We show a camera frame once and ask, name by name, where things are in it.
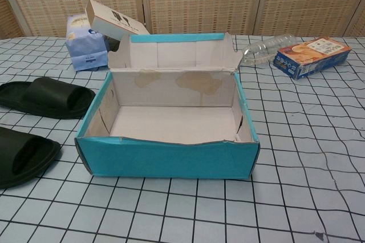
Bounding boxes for light blue checkered tablecloth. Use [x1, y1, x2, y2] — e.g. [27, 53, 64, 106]
[0, 35, 365, 243]

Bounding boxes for blue tissue pack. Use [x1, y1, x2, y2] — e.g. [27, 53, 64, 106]
[64, 13, 110, 72]

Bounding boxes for orange and blue snack box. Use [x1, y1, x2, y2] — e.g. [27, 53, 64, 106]
[273, 37, 352, 80]

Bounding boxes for teal cardboard shoe box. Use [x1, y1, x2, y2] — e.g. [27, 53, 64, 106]
[74, 32, 259, 180]

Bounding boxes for clear empty plastic bottle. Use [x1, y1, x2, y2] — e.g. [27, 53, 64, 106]
[241, 34, 297, 67]

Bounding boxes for black slide sandal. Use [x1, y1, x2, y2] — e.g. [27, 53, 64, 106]
[0, 76, 96, 120]
[0, 126, 62, 189]

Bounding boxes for white printed cardboard box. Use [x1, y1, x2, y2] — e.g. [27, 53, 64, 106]
[85, 0, 151, 43]

